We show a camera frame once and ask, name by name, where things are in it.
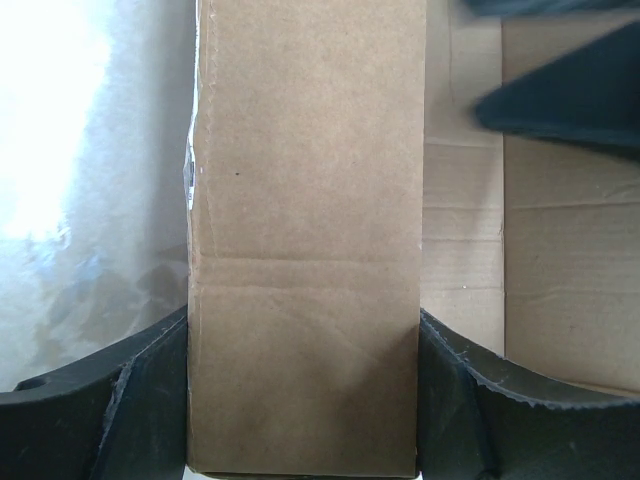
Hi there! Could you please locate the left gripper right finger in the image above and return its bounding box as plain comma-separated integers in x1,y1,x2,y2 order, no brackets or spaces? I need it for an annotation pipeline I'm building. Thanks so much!
417,312,639,480

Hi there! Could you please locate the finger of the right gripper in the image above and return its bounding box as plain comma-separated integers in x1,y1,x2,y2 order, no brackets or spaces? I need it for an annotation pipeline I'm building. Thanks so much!
472,21,639,161
464,0,639,18

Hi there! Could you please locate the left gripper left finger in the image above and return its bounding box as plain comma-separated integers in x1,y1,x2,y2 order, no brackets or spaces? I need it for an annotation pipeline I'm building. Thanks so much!
1,307,188,480

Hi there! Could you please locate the brown cardboard express box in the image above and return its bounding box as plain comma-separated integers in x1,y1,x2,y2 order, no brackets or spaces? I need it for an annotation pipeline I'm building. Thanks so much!
187,1,639,479

